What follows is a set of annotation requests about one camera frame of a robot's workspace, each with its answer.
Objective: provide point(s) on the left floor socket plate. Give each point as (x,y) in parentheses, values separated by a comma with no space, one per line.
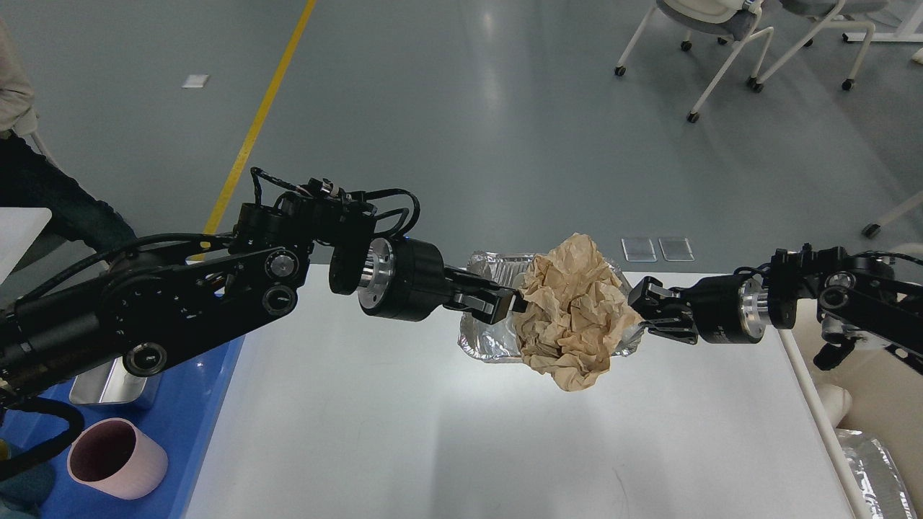
(639,249)

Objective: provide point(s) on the white chair leg right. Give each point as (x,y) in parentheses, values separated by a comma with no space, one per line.
(873,228)

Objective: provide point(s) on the person in beige sweater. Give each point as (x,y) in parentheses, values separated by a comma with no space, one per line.
(30,180)

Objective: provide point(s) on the right floor socket plate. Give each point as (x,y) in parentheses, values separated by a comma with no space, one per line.
(676,249)

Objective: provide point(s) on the white side table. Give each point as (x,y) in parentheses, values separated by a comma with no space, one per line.
(19,229)

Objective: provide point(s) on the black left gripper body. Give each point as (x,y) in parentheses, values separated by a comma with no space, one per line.
(405,279)

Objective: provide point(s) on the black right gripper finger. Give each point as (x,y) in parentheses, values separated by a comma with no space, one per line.
(651,297)
(676,326)

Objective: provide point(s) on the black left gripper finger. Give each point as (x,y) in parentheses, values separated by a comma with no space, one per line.
(485,306)
(462,281)

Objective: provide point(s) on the beige plastic bin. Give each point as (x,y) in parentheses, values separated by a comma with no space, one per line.
(886,396)

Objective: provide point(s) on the floor socket plate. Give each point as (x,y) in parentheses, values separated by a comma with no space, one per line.
(676,249)
(639,249)

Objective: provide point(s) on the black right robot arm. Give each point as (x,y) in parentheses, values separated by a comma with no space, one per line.
(859,301)

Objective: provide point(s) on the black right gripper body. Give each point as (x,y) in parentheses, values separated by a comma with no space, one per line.
(729,309)

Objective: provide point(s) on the teal cup in tray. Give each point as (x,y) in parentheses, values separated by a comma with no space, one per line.
(23,494)

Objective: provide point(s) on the steel rectangular container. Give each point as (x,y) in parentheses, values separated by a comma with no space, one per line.
(111,385)

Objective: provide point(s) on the pink plastic mug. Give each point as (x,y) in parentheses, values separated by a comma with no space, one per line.
(116,458)

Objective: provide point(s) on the aluminium foil tray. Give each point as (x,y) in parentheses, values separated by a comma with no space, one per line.
(497,343)

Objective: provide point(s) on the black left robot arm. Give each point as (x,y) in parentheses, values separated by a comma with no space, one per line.
(163,299)

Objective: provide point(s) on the brown paper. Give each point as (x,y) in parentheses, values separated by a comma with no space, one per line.
(576,314)

